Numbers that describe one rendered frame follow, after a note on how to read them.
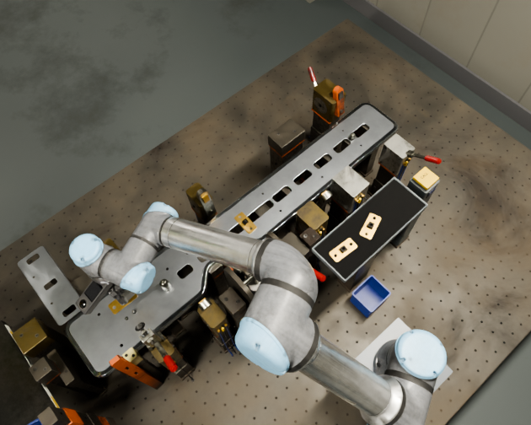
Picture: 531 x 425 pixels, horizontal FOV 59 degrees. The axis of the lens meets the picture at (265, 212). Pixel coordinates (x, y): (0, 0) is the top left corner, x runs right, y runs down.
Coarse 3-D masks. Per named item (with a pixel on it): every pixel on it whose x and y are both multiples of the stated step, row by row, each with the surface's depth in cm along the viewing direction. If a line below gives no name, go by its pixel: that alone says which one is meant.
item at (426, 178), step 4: (424, 168) 151; (420, 172) 151; (424, 172) 151; (428, 172) 151; (416, 176) 150; (420, 176) 150; (424, 176) 150; (428, 176) 150; (432, 176) 150; (436, 176) 150; (416, 180) 150; (420, 180) 149; (424, 180) 149; (428, 180) 149; (432, 180) 149; (436, 180) 149; (420, 184) 149; (424, 184) 149; (428, 184) 149; (432, 184) 149; (428, 188) 148
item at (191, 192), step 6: (192, 186) 164; (198, 186) 164; (186, 192) 163; (192, 192) 163; (192, 198) 162; (192, 204) 167; (198, 204) 161; (198, 210) 166; (198, 216) 177; (204, 216) 167; (210, 216) 170; (198, 222) 184; (204, 222) 172
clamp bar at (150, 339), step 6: (138, 324) 125; (144, 324) 126; (138, 330) 125; (144, 330) 125; (150, 330) 125; (138, 336) 124; (144, 336) 124; (150, 336) 124; (156, 336) 129; (144, 342) 124; (150, 342) 125; (156, 342) 136
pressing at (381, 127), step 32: (352, 128) 179; (384, 128) 179; (288, 160) 174; (352, 160) 172; (256, 192) 168; (320, 192) 166; (224, 224) 162; (256, 224) 162; (160, 256) 158; (192, 256) 157; (160, 288) 152; (192, 288) 152; (96, 320) 148; (128, 320) 148; (160, 320) 148; (96, 352) 144
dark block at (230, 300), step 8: (232, 288) 139; (224, 296) 138; (232, 296) 138; (224, 304) 137; (232, 304) 137; (240, 304) 137; (232, 312) 136; (240, 312) 139; (232, 320) 154; (240, 320) 148
